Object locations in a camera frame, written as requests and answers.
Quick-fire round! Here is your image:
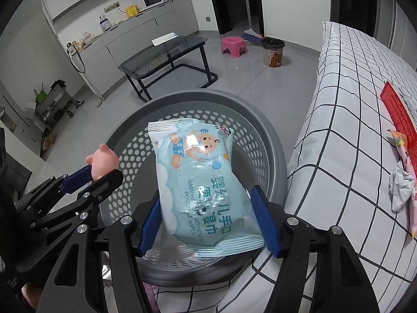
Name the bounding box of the bear print trash bin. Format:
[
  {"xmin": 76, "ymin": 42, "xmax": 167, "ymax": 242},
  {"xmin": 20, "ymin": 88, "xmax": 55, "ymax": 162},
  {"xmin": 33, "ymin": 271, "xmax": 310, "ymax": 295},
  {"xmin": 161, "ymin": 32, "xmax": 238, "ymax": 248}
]
[{"xmin": 260, "ymin": 37, "xmax": 285, "ymax": 68}]

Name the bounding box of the crumpled silver wrapper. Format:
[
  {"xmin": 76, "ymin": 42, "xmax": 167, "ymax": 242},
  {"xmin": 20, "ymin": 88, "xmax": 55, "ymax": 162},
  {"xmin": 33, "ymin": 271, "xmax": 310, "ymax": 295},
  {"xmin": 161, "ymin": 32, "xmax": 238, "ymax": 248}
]
[{"xmin": 388, "ymin": 161, "xmax": 416, "ymax": 212}]

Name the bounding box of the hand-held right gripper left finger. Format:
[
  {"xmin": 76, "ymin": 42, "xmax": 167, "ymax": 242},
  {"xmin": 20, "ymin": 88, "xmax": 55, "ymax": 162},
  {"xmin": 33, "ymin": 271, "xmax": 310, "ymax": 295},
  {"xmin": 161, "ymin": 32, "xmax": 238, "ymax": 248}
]
[{"xmin": 39, "ymin": 198, "xmax": 163, "ymax": 313}]

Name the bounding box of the pink pig toy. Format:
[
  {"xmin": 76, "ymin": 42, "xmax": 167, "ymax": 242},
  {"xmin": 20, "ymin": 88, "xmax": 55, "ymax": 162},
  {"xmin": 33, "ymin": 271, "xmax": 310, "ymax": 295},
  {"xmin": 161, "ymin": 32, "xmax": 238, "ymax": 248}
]
[{"xmin": 85, "ymin": 143, "xmax": 119, "ymax": 181}]

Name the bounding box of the blue wet wipes pack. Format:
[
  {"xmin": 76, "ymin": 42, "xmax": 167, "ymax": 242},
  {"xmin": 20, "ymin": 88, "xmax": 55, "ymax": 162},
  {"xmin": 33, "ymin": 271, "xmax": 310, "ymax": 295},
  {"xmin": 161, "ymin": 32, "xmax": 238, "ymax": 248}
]
[{"xmin": 145, "ymin": 119, "xmax": 266, "ymax": 258}]

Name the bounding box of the dark glass low table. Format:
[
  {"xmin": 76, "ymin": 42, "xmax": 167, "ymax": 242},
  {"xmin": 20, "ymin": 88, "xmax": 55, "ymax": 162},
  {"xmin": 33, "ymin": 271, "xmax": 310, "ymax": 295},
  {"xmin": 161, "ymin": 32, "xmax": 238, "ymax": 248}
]
[{"xmin": 118, "ymin": 35, "xmax": 218, "ymax": 102}]

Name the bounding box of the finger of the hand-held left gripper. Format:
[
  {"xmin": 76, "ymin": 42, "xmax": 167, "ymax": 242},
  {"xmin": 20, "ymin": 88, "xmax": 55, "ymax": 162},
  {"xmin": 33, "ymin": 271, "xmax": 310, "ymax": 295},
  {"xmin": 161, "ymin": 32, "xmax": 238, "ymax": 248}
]
[
  {"xmin": 29, "ymin": 169, "xmax": 125, "ymax": 232},
  {"xmin": 13, "ymin": 164, "xmax": 96, "ymax": 214}
]

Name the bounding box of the white paper sheet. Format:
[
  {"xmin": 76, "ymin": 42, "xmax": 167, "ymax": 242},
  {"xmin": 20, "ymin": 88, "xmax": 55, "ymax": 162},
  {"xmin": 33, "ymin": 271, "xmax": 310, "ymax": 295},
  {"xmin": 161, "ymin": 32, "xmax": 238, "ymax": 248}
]
[{"xmin": 152, "ymin": 33, "xmax": 179, "ymax": 46}]

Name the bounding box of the broom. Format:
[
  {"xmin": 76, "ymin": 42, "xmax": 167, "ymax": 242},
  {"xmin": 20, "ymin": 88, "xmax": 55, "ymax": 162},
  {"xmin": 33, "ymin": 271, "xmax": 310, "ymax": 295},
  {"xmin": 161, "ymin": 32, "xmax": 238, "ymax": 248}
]
[{"xmin": 242, "ymin": 0, "xmax": 265, "ymax": 45}]

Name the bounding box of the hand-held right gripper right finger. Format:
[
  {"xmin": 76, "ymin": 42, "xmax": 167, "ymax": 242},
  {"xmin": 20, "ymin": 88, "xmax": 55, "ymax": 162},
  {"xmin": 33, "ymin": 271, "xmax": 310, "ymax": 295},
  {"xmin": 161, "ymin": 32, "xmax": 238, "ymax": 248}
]
[{"xmin": 250, "ymin": 185, "xmax": 380, "ymax": 313}]

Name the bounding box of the pink snack packet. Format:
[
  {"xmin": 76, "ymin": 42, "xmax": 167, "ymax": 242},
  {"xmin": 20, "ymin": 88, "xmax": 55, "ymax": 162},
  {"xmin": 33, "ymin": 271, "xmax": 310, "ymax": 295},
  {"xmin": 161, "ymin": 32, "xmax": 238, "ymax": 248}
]
[{"xmin": 387, "ymin": 130, "xmax": 417, "ymax": 240}]

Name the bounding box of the grey cabinet unit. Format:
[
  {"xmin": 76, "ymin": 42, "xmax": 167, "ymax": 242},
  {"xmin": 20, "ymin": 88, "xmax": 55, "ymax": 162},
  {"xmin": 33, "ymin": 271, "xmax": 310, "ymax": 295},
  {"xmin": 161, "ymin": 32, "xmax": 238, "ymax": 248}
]
[{"xmin": 39, "ymin": 0, "xmax": 203, "ymax": 95}]

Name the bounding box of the grey perforated laundry basket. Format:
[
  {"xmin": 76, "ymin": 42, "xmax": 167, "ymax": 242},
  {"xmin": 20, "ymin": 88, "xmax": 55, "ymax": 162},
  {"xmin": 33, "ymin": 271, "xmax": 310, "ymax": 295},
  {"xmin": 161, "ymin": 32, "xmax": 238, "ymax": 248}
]
[{"xmin": 98, "ymin": 89, "xmax": 288, "ymax": 289}]

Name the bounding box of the pink plastic stool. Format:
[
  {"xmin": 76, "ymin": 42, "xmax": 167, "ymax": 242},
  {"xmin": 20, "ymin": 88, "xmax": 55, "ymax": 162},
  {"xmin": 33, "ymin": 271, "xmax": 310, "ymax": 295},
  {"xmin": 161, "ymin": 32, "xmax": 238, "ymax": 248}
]
[{"xmin": 220, "ymin": 37, "xmax": 248, "ymax": 56}]

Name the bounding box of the red cardboard box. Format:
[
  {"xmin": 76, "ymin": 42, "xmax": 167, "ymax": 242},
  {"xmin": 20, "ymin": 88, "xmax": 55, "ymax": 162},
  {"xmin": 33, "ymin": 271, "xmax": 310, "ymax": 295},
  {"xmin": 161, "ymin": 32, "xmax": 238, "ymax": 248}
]
[{"xmin": 379, "ymin": 81, "xmax": 417, "ymax": 152}]

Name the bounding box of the metal shelf cart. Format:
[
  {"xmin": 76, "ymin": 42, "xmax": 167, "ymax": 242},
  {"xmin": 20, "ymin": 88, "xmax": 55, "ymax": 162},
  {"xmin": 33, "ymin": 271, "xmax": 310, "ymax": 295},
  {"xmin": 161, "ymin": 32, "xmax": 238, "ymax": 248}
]
[{"xmin": 33, "ymin": 79, "xmax": 84, "ymax": 128}]

